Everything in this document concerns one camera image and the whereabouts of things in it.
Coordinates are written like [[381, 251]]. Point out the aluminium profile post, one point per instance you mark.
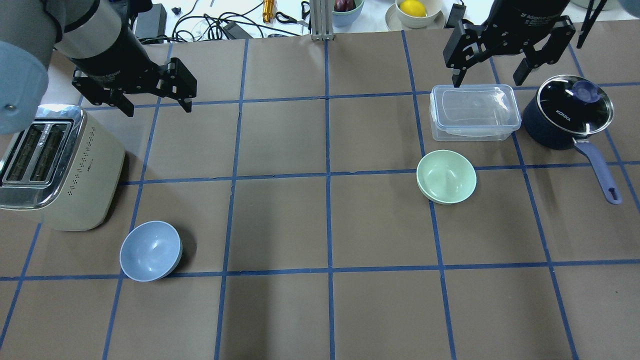
[[321, 20]]

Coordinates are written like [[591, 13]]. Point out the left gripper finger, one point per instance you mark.
[[183, 84], [97, 94]]

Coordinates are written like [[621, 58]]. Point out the dark red fruit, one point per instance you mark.
[[343, 6]]

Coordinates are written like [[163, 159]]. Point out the black power adapter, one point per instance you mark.
[[150, 26]]

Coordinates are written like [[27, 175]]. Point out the dark blue saucepan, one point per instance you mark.
[[540, 130]]

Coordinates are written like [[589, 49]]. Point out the green bowl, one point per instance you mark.
[[446, 177]]

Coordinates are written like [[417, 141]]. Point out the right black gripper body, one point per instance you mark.
[[525, 12]]

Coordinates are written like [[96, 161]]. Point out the cream toaster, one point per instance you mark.
[[63, 170]]

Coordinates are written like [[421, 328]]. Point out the glass pot lid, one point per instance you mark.
[[575, 105]]

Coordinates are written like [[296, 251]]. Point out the cream bowl with lemon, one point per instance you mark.
[[432, 7]]

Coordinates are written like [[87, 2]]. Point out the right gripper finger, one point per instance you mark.
[[460, 49], [544, 45]]

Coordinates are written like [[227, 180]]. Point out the gold cylindrical tool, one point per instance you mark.
[[268, 12]]

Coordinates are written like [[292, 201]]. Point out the blue bowl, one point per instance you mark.
[[151, 251]]

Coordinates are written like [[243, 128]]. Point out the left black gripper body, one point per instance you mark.
[[111, 55]]

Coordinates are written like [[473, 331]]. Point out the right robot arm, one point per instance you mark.
[[537, 10]]

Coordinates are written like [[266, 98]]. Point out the light blue bowl background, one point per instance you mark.
[[347, 18]]

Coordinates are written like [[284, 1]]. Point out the yellow lemon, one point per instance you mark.
[[413, 8]]

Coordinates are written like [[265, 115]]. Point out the clear plastic container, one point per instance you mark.
[[473, 112]]

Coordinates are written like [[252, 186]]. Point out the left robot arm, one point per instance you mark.
[[110, 60]]

